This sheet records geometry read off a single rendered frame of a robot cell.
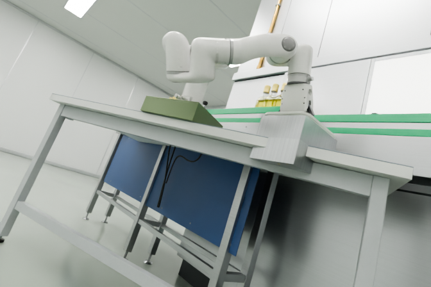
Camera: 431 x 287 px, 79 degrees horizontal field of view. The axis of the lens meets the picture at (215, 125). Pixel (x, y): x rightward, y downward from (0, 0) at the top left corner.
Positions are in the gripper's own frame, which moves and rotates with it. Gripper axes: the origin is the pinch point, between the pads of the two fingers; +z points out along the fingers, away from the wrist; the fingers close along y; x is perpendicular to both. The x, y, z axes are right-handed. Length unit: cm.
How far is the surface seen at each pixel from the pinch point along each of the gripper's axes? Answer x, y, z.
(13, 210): 60, 109, 52
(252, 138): 10.0, 8.7, 4.7
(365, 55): -53, -2, -42
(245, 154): 8.1, 12.7, 10.2
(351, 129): -24.3, -8.9, -3.7
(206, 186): -8, 49, 29
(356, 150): -20.2, -13.1, 4.1
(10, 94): 41, 610, -38
